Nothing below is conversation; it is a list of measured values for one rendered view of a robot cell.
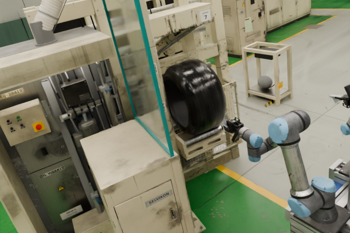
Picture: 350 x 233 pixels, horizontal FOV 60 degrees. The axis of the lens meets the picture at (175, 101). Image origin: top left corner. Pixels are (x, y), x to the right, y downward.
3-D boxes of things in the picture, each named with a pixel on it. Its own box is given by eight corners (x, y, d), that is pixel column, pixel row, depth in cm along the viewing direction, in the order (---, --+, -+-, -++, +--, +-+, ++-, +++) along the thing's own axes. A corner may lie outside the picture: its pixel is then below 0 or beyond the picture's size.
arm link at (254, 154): (267, 157, 186) (266, 142, 181) (253, 165, 182) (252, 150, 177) (259, 152, 192) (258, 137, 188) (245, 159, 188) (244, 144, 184)
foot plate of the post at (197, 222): (179, 244, 253) (178, 241, 251) (165, 223, 275) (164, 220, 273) (206, 229, 262) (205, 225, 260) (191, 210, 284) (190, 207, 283)
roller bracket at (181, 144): (184, 155, 220) (182, 143, 216) (162, 133, 253) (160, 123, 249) (188, 153, 221) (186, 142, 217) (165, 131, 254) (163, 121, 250)
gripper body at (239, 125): (234, 116, 198) (246, 123, 187) (236, 127, 201) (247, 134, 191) (225, 120, 195) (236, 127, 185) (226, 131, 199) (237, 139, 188)
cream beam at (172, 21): (144, 42, 219) (139, 22, 213) (133, 38, 240) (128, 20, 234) (214, 22, 239) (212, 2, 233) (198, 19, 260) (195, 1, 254)
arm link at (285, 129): (327, 210, 155) (302, 111, 146) (307, 224, 150) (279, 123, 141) (309, 202, 166) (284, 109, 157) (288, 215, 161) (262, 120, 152)
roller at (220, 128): (180, 140, 224) (181, 145, 226) (183, 143, 221) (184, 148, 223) (220, 124, 236) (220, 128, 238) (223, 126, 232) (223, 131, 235)
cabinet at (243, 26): (241, 59, 640) (235, -2, 587) (221, 55, 684) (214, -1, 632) (268, 46, 684) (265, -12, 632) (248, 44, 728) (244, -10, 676)
